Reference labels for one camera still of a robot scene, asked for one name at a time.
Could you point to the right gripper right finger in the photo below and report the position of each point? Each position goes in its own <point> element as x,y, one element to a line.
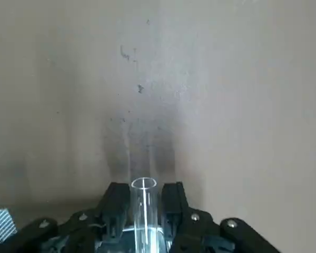
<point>176,208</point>

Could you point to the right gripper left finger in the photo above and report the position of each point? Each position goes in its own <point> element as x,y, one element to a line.
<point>113,210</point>

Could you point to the glass test tube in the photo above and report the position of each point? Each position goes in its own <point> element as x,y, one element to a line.
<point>144,205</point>

